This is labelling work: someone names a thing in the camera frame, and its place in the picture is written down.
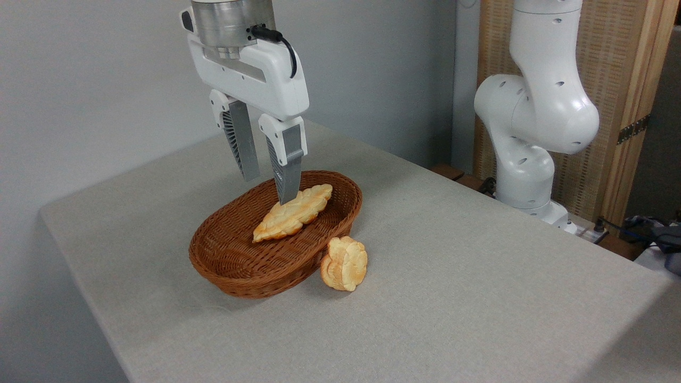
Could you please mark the brown wicker basket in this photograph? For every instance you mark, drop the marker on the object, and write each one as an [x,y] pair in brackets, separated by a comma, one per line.
[250,266]

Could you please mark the grey tablecloth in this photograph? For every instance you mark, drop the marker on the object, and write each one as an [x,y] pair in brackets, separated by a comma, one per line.
[452,319]

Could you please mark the round golden bread roll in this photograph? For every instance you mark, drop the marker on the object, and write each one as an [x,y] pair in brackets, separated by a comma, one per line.
[346,263]

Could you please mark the black power plug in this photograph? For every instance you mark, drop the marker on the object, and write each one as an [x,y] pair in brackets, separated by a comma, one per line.
[599,225]

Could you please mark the dark metal screen hinge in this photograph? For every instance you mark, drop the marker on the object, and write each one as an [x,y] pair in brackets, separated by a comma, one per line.
[633,129]

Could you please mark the wooden rattan folding screen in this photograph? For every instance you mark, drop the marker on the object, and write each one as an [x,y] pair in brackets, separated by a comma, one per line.
[606,58]

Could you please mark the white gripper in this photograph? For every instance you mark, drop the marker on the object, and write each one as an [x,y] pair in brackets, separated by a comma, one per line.
[260,74]

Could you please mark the long braided golden bread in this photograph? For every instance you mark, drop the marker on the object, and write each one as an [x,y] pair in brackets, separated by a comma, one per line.
[290,215]

